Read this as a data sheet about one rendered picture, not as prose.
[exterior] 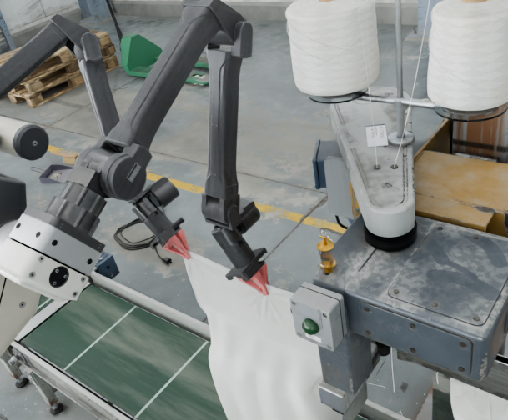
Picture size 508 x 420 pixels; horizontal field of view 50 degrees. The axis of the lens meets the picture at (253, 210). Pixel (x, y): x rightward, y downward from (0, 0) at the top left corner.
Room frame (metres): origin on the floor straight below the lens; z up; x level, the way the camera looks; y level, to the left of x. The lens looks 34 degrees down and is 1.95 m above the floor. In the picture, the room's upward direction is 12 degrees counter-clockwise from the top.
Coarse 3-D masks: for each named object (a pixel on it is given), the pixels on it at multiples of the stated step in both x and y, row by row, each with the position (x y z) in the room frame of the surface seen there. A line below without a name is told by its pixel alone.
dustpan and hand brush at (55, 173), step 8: (56, 152) 4.26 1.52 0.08; (64, 160) 4.18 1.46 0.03; (72, 160) 4.14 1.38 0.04; (40, 168) 4.03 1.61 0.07; (48, 168) 4.05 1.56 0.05; (56, 168) 4.09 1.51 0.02; (64, 168) 4.07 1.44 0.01; (72, 168) 4.05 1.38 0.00; (40, 176) 3.93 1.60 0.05; (48, 176) 4.00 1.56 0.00; (56, 176) 3.96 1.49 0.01; (64, 176) 3.95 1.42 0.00
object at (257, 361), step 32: (192, 256) 1.16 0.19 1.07; (224, 288) 1.08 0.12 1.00; (224, 320) 1.10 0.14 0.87; (256, 320) 1.01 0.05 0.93; (288, 320) 0.94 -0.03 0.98; (224, 352) 1.03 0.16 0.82; (256, 352) 0.98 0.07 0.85; (288, 352) 0.94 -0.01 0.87; (224, 384) 1.02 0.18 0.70; (256, 384) 0.94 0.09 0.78; (288, 384) 0.89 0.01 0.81; (256, 416) 0.94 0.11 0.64; (288, 416) 0.88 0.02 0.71; (320, 416) 0.84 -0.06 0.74
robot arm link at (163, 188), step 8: (152, 184) 1.29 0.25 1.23; (160, 184) 1.29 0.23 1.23; (168, 184) 1.29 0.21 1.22; (144, 192) 1.25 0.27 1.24; (160, 192) 1.27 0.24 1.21; (168, 192) 1.28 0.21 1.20; (176, 192) 1.29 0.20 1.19; (136, 200) 1.23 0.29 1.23; (160, 200) 1.26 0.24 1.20; (168, 200) 1.27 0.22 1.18
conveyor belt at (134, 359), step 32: (96, 288) 1.97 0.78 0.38; (64, 320) 1.80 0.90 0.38; (96, 320) 1.76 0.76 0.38; (128, 320) 1.72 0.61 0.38; (160, 320) 1.68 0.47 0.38; (64, 352) 1.61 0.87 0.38; (96, 352) 1.57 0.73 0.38; (128, 352) 1.54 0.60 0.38; (160, 352) 1.50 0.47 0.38; (192, 352) 1.47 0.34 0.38; (96, 384) 1.41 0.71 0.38; (128, 384) 1.38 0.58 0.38; (160, 384) 1.35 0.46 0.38; (192, 384) 1.32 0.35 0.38; (128, 416) 1.31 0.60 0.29; (160, 416) 1.21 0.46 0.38; (192, 416) 1.19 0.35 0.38; (224, 416) 1.16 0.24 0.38
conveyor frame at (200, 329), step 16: (96, 272) 2.04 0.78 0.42; (112, 288) 1.95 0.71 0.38; (128, 288) 1.88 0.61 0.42; (144, 304) 1.80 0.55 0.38; (160, 304) 1.73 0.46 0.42; (176, 320) 1.66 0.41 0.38; (192, 320) 1.60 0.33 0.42; (208, 336) 1.54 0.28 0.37; (32, 352) 1.61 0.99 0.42; (32, 368) 1.65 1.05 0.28; (48, 368) 1.50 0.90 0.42; (64, 384) 1.49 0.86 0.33; (80, 400) 1.43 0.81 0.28; (96, 400) 1.30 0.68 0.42; (368, 400) 1.08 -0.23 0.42; (96, 416) 1.34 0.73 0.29; (112, 416) 1.28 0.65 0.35; (368, 416) 1.06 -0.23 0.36; (384, 416) 1.02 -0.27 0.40; (400, 416) 1.00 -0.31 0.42
